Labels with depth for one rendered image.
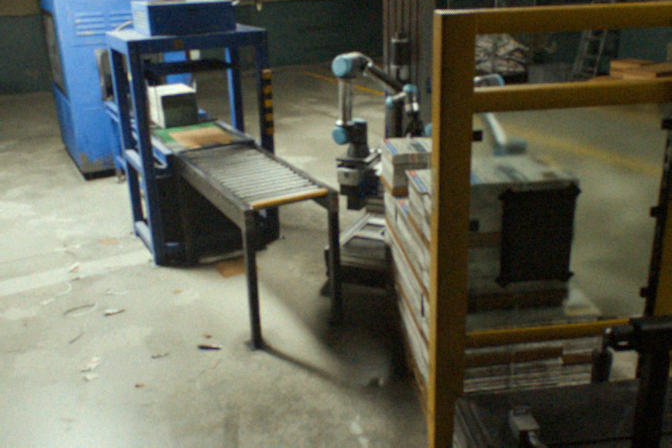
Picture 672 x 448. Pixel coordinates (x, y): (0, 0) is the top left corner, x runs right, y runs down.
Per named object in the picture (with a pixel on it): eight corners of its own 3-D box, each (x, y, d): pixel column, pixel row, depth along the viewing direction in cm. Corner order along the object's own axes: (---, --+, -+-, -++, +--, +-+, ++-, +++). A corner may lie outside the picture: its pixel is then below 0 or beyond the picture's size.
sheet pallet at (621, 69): (699, 111, 876) (705, 66, 857) (655, 119, 839) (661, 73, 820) (621, 97, 976) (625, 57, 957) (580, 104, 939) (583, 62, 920)
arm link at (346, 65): (360, 143, 414) (362, 53, 394) (345, 148, 403) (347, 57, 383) (344, 139, 421) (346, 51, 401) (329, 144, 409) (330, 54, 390)
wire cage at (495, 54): (530, 83, 1099) (538, -27, 1043) (491, 89, 1062) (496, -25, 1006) (482, 74, 1200) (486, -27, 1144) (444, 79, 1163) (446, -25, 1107)
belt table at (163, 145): (256, 152, 482) (255, 138, 479) (166, 167, 453) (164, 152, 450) (223, 133, 540) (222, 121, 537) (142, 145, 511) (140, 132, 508)
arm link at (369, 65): (354, 63, 413) (414, 107, 396) (343, 66, 405) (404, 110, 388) (361, 47, 407) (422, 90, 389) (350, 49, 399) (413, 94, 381)
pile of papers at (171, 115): (200, 123, 532) (196, 90, 523) (162, 128, 518) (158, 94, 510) (186, 114, 563) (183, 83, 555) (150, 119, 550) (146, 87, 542)
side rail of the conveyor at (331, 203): (340, 211, 369) (339, 190, 365) (331, 213, 367) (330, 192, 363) (250, 156, 481) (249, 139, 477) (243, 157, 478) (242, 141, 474)
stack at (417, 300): (449, 311, 399) (452, 177, 372) (524, 443, 289) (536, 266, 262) (384, 316, 394) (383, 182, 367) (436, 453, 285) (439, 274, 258)
